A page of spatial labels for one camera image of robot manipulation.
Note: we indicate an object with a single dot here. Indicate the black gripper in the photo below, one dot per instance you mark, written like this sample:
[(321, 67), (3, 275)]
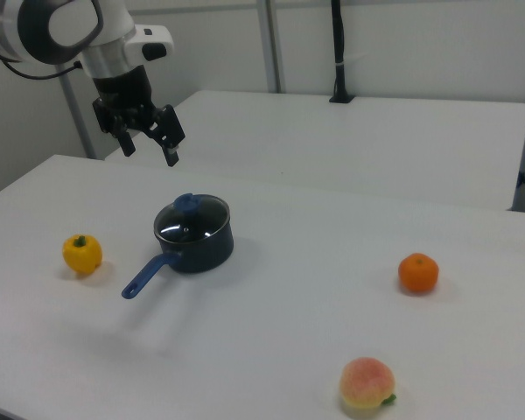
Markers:
[(122, 94)]

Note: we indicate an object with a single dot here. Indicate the glass lid with blue knob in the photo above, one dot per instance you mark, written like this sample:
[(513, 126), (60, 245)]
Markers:
[(192, 219)]

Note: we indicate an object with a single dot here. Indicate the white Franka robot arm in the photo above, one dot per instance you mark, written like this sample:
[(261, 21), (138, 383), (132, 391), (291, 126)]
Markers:
[(35, 26)]

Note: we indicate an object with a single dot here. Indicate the dark blue saucepan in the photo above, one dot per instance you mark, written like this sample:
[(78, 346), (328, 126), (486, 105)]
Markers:
[(201, 251)]

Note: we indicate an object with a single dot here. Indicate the yellow bell pepper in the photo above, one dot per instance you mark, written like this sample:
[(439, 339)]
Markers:
[(82, 256)]

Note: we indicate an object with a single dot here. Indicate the white table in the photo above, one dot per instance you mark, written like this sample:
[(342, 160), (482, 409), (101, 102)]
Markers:
[(332, 144)]

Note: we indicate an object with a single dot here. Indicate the orange mandarin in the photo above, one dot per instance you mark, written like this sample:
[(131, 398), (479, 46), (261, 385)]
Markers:
[(418, 273)]

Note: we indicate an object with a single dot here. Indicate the pink yellow peach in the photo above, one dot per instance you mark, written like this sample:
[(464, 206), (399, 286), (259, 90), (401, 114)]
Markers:
[(366, 384)]

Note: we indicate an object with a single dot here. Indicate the grey partition post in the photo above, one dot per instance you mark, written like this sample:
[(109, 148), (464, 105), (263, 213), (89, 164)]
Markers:
[(270, 44), (79, 122)]

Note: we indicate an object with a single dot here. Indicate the black camera stand pole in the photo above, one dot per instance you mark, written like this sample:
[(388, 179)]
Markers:
[(341, 52)]

